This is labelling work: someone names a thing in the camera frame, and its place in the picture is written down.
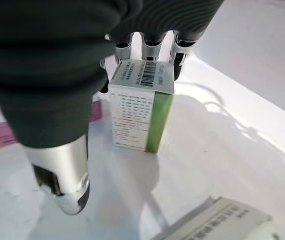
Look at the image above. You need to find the large green white medicine box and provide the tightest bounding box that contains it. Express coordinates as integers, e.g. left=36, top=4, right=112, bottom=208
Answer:
left=163, top=195, right=276, bottom=240

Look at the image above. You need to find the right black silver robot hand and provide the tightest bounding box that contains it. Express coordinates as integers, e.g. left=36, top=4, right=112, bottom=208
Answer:
left=0, top=0, right=225, bottom=215

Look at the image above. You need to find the small green white medicine box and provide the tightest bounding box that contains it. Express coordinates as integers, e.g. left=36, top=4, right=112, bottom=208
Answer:
left=108, top=58, right=176, bottom=154

